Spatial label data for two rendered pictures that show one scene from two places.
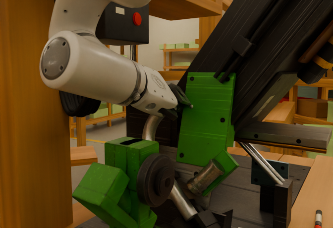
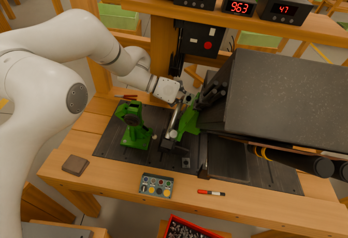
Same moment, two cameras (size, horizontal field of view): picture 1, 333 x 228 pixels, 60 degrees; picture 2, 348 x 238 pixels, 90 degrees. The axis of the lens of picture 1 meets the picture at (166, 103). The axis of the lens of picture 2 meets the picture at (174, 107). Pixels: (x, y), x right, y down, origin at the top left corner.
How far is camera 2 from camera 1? 0.76 m
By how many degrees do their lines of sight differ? 64
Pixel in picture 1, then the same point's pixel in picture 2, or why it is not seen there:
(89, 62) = (122, 79)
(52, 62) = not seen: hidden behind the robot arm
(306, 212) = (223, 188)
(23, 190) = not seen: hidden behind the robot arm
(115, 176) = (119, 111)
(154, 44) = not seen: outside the picture
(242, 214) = (203, 158)
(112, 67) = (132, 82)
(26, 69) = (156, 50)
